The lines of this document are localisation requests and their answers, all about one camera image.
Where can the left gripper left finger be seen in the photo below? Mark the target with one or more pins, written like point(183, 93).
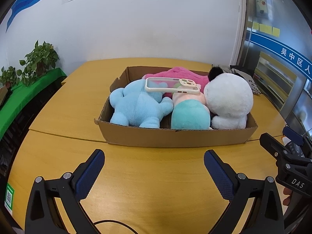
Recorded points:
point(43, 215)

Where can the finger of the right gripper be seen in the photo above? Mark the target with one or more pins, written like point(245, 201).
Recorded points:
point(274, 148)
point(299, 145)

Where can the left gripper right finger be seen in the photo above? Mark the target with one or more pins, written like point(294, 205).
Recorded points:
point(265, 216)

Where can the pink pig plush teal outfit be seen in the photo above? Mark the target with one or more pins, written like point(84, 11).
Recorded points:
point(190, 110)

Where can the clear phone case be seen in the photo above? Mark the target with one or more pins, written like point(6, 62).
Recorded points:
point(171, 85)

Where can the blue plush toy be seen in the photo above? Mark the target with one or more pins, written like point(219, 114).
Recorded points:
point(134, 106)

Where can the person's right hand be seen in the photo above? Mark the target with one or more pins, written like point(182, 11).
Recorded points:
point(288, 193)

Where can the green QR sticker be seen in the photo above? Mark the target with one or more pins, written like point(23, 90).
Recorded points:
point(9, 198)

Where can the white panda plush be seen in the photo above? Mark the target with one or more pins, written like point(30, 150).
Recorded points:
point(229, 98)

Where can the cardboard box tray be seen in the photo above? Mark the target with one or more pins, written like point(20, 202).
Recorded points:
point(164, 136)

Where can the magenta plush toy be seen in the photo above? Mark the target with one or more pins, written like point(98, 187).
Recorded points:
point(181, 73)

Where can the small potted green plant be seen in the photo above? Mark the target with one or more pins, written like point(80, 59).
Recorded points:
point(10, 77)

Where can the large potted green plant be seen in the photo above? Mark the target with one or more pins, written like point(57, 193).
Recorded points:
point(37, 63)

